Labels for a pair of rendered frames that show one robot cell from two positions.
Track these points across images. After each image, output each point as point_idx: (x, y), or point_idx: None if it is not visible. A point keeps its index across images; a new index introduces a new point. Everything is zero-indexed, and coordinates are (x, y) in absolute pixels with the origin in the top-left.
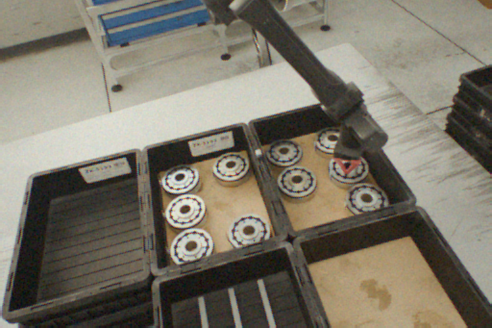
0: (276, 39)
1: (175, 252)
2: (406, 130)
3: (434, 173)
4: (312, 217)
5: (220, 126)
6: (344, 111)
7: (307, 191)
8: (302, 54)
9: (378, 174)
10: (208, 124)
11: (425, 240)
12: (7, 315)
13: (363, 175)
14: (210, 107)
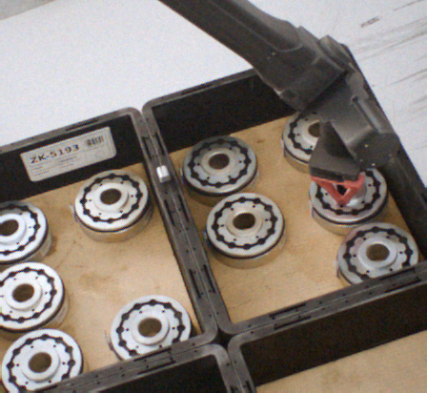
0: None
1: (10, 376)
2: None
3: None
4: (275, 296)
5: (89, 102)
6: (315, 93)
7: (263, 245)
8: (216, 10)
9: (403, 202)
10: (61, 98)
11: None
12: None
13: (376, 206)
14: (66, 56)
